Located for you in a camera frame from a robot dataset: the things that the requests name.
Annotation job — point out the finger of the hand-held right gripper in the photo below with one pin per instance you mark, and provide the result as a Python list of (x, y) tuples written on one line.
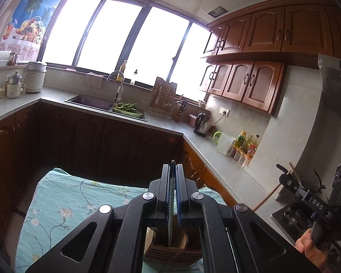
[(284, 176)]

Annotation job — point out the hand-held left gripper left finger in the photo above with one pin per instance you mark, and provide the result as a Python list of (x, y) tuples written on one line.
[(164, 193)]

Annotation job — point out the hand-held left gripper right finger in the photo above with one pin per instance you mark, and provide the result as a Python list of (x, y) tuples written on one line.
[(178, 207)]

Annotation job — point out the brown wooden chopstick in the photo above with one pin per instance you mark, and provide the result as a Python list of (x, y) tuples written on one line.
[(294, 172)]

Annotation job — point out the dark wooden utensil holder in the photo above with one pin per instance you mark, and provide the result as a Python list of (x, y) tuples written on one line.
[(170, 254)]

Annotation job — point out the person's right hand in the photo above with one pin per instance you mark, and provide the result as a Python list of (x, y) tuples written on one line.
[(309, 246)]

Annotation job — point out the orange-brown lower cabinets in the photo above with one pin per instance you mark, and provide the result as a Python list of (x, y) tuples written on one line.
[(199, 170)]

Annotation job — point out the red-capped sauce bottle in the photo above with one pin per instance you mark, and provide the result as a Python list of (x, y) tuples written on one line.
[(251, 151)]

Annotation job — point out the row of spice jars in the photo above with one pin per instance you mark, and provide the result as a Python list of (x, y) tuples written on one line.
[(240, 156)]

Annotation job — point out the amber condiment bottle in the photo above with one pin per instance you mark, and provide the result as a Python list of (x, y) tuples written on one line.
[(247, 142)]

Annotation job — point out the yellow oil bottle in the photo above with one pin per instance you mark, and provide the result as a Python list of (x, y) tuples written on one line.
[(241, 140)]

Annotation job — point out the clear plastic pitcher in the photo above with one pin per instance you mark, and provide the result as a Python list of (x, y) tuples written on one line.
[(226, 145)]

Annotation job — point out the grey kitchen countertop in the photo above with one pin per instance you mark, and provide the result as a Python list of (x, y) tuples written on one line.
[(164, 125)]

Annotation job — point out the green mug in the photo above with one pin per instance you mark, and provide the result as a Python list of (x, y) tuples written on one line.
[(217, 137)]

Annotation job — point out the black and steel electric kettle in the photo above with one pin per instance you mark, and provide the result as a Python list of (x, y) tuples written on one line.
[(201, 125)]

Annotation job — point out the pink container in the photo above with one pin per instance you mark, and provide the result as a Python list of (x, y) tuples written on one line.
[(192, 120)]

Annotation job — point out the knife block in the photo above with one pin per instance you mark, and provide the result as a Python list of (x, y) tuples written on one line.
[(179, 109)]

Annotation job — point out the green basket of vegetables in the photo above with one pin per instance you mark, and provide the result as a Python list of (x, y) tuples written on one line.
[(128, 109)]

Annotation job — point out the cutting board rack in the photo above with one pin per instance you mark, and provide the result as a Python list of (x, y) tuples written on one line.
[(163, 96)]

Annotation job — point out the small white bowl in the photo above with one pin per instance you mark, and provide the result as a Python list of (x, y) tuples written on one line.
[(202, 104)]

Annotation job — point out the teal floral tablecloth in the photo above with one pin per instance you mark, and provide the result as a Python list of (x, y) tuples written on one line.
[(62, 204)]

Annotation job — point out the dark wooden lower cabinets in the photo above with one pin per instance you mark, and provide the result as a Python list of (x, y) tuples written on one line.
[(74, 142)]

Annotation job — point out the steel range hood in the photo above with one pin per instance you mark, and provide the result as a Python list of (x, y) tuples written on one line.
[(336, 85)]

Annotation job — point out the steel sink faucet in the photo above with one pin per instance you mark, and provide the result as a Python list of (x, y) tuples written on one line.
[(120, 91)]

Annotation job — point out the kitchen sink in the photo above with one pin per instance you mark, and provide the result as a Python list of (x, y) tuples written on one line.
[(88, 102)]

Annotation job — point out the small dark-capped bottle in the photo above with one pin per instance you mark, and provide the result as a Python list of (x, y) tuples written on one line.
[(133, 78)]

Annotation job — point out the brown wooden upper cabinets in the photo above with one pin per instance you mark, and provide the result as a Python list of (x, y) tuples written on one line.
[(272, 48)]

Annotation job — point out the yellow dish soap bottle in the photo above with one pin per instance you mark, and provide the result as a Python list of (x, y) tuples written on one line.
[(120, 72)]

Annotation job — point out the pink dish cloth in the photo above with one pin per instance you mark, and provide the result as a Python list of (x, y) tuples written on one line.
[(92, 80)]

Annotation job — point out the kitchen window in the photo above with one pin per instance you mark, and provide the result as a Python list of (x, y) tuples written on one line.
[(116, 34)]

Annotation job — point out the large white steamer pot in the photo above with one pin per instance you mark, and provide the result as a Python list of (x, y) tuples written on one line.
[(35, 76)]

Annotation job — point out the small white electric pot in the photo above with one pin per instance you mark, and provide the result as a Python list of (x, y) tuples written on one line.
[(14, 88)]

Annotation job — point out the small steel kettle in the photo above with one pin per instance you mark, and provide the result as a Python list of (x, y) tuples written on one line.
[(13, 59)]

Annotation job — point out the white plastic container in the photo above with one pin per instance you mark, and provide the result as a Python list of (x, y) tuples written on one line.
[(1, 59)]

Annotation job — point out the white wall socket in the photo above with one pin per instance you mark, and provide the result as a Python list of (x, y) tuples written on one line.
[(224, 111)]

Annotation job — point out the fruit and palm wall poster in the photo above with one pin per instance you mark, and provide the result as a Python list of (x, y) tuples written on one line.
[(31, 14)]

